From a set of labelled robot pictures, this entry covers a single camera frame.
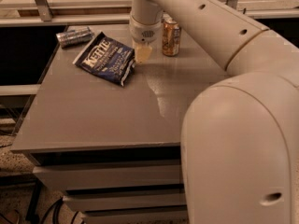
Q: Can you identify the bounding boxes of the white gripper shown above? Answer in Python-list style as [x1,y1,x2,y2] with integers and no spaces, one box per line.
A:
[129,14,162,63]

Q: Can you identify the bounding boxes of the blue Kettle chip bag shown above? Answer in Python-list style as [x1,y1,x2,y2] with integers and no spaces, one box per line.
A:
[73,32,135,87]

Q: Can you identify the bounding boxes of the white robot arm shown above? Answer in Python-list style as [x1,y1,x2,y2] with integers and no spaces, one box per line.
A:
[130,0,299,224]

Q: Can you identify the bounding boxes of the orange soda can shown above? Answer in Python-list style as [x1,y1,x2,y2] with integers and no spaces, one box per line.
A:
[162,16,181,56]

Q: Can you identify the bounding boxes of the silver blue redbull can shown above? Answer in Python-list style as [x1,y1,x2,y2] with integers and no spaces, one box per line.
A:
[56,27,93,48]

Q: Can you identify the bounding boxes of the grey drawer cabinet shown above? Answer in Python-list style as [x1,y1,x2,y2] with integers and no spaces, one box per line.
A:
[10,21,232,224]

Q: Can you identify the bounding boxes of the top grey drawer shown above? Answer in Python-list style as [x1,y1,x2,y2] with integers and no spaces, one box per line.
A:
[34,160,182,190]

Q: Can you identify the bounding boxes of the grey drawer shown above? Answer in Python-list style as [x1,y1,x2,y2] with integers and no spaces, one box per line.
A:
[34,160,182,190]
[82,206,188,224]
[64,189,186,212]

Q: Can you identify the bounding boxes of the middle grey drawer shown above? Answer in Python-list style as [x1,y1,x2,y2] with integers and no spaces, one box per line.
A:
[64,189,186,212]

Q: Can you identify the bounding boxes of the bottom grey drawer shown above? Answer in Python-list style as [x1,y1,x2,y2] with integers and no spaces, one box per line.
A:
[82,206,188,224]

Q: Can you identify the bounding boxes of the metal window frame rail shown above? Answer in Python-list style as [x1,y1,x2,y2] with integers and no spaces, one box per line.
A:
[0,0,299,28]

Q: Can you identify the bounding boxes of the black floor cables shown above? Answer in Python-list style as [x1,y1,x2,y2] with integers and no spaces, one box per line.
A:
[40,197,80,224]

